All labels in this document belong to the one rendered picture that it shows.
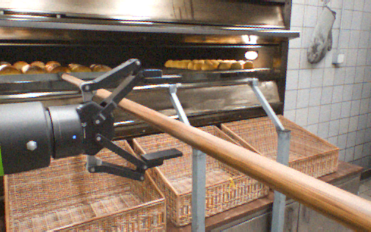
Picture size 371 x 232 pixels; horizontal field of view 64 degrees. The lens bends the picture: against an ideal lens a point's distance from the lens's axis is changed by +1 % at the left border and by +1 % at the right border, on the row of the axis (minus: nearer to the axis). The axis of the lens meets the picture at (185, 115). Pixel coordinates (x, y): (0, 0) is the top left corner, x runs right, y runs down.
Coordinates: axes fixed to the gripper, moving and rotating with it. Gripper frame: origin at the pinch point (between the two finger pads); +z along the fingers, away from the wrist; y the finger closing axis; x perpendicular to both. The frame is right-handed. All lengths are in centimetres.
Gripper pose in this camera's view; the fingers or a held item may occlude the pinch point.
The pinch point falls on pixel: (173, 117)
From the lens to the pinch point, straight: 52.1
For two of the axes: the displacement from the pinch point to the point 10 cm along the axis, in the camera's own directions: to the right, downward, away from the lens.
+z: 8.5, -1.1, 5.2
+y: 0.0, 9.8, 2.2
